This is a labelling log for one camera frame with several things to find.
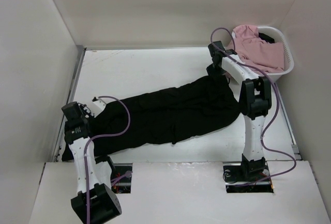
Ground aluminium table edge rail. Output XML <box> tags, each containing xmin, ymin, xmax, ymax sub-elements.
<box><xmin>51</xmin><ymin>45</ymin><xmax>86</xmax><ymax>162</ymax></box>

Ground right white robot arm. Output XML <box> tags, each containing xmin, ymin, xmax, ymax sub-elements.
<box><xmin>207</xmin><ymin>41</ymin><xmax>272</xmax><ymax>183</ymax></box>

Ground white laundry basket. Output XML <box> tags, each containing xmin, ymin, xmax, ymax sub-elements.
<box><xmin>232</xmin><ymin>26</ymin><xmax>294</xmax><ymax>81</ymax></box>

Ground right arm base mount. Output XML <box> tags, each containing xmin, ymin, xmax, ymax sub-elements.
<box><xmin>222</xmin><ymin>163</ymin><xmax>274</xmax><ymax>193</ymax></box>

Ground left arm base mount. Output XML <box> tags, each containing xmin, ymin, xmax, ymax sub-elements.
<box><xmin>111</xmin><ymin>163</ymin><xmax>133</xmax><ymax>194</ymax></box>

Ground black garment in basket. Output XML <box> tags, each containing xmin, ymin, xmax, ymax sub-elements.
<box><xmin>259</xmin><ymin>33</ymin><xmax>275</xmax><ymax>43</ymax></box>

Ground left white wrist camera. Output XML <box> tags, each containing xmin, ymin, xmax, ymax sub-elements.
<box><xmin>92</xmin><ymin>97</ymin><xmax>107</xmax><ymax>115</ymax></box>

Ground black trousers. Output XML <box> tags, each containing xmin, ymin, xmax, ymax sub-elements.
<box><xmin>62</xmin><ymin>75</ymin><xmax>243</xmax><ymax>161</ymax></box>

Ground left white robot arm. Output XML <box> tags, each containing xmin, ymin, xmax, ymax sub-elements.
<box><xmin>62</xmin><ymin>102</ymin><xmax>122</xmax><ymax>223</ymax></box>

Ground pink garment in basket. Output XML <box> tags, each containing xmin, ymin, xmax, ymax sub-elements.
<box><xmin>227</xmin><ymin>25</ymin><xmax>284</xmax><ymax>73</ymax></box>

